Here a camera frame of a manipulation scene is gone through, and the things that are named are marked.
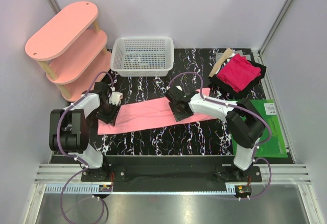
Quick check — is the beige folded cloth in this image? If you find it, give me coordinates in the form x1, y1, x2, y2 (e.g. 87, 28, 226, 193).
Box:
209, 48, 233, 78

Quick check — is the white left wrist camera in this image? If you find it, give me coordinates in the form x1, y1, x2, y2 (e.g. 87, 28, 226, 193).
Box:
109, 91, 123, 106

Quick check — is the green cutting mat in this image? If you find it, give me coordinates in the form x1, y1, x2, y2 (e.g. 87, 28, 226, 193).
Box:
227, 98, 288, 158

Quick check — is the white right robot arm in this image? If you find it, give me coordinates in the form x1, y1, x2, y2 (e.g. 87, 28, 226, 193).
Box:
166, 86, 265, 182

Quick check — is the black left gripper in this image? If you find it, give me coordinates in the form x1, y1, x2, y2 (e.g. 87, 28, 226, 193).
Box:
96, 100, 121, 126

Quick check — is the white slotted cable duct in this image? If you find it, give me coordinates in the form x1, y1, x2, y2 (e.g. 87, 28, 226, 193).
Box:
44, 184, 112, 194

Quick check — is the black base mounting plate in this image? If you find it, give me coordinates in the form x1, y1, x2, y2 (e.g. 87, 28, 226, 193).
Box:
81, 156, 262, 194

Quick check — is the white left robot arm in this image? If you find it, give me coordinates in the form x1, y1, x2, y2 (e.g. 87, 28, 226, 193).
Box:
49, 82, 123, 181

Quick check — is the magenta folded t-shirt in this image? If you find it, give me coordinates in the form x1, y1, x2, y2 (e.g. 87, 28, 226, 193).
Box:
216, 54, 261, 93

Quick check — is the grey cloth piece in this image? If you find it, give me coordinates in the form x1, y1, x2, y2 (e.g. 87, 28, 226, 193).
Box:
216, 53, 225, 59

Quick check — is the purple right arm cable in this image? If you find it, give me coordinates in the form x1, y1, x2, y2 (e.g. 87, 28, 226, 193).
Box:
167, 72, 273, 201

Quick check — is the pink three-tier wooden shelf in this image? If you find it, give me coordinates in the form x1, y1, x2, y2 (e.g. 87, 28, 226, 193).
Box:
25, 1, 111, 102

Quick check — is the white plastic mesh basket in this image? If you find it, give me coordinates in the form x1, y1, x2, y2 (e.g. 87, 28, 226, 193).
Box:
110, 37, 174, 77

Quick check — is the light pink t-shirt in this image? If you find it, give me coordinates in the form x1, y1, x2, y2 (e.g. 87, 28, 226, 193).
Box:
98, 97, 214, 135

